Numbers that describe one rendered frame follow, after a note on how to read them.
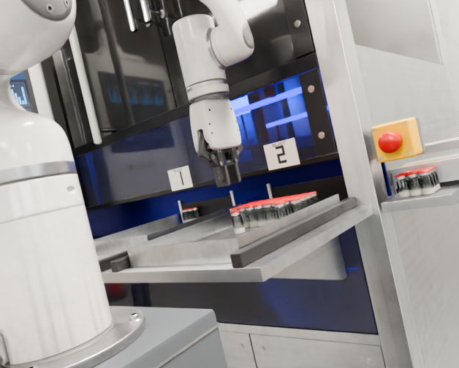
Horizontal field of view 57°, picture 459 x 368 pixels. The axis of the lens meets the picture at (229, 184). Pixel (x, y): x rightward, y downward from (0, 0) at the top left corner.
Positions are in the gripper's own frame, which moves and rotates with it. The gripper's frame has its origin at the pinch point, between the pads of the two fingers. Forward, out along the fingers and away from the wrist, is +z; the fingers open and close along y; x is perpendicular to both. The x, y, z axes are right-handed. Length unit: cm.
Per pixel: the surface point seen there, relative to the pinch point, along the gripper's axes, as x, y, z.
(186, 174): -28.4, -16.6, -2.3
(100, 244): -35.8, 9.3, 9.6
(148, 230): -43.7, -11.7, 10.9
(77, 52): -55, -10, -46
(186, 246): 5.8, 20.4, 9.4
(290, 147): 5.7, -16.8, -2.8
